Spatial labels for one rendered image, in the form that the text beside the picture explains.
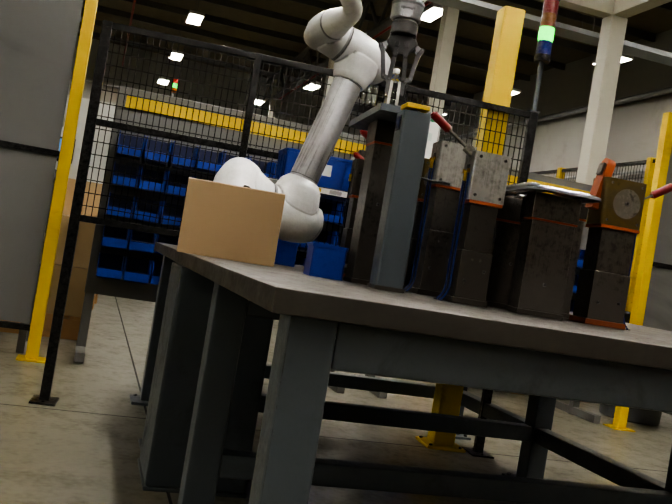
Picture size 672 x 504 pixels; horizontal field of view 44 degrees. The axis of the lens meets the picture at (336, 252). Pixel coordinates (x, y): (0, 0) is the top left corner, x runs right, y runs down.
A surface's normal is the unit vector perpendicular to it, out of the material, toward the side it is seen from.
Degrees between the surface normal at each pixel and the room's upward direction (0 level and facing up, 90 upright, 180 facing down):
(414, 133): 90
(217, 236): 90
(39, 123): 90
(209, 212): 90
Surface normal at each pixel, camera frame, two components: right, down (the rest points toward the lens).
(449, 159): 0.21, 0.03
